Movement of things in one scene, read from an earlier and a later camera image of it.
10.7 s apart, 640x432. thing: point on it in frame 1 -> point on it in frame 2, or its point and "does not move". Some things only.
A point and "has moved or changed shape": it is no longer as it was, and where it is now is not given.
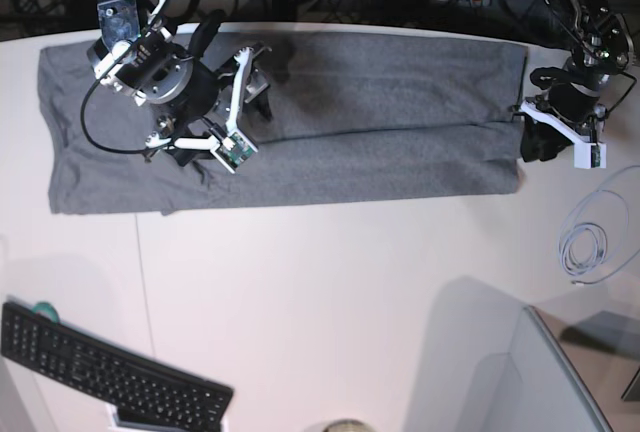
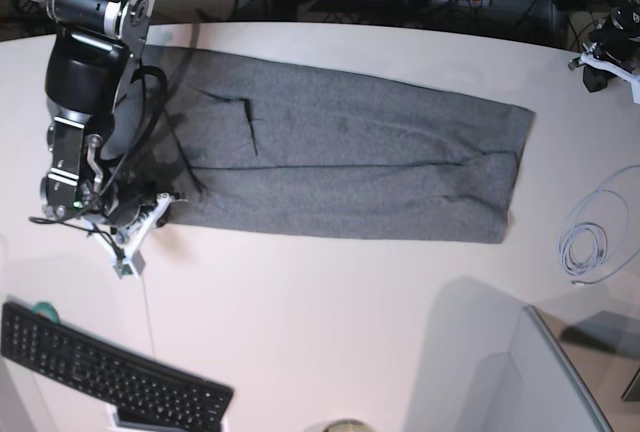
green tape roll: [47, 310] does not move
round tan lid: [348, 425] does not move
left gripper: [213, 122] -> [131, 224]
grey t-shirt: [350, 116] has moved or changed shape
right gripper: [570, 106] -> [613, 52]
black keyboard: [151, 395] does not move
